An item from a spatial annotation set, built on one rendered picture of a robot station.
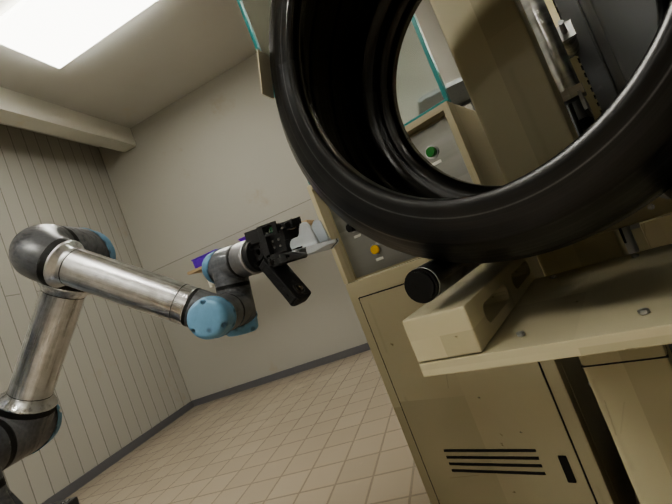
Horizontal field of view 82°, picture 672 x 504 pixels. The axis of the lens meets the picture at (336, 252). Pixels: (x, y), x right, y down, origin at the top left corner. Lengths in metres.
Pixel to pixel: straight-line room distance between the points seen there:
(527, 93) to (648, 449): 0.67
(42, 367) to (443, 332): 0.87
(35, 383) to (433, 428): 1.08
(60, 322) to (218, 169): 4.10
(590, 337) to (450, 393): 0.87
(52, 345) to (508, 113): 1.06
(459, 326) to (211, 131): 4.81
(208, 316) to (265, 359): 4.22
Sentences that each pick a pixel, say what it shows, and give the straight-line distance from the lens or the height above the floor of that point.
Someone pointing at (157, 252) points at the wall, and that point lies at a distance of 5.51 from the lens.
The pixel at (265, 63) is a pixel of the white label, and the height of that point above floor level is 1.28.
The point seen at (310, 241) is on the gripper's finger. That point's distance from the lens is 0.68.
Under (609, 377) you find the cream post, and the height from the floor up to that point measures 0.59.
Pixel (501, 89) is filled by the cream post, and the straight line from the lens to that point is 0.83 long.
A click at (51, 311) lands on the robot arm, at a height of 1.10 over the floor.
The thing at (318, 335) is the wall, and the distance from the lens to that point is 4.58.
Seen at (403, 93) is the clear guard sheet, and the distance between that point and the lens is 1.22.
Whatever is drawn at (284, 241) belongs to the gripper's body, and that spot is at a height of 1.04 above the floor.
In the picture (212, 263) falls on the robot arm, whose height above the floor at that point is 1.07.
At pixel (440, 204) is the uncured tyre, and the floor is 0.98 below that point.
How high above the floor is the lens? 0.96
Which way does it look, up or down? 3 degrees up
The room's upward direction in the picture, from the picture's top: 21 degrees counter-clockwise
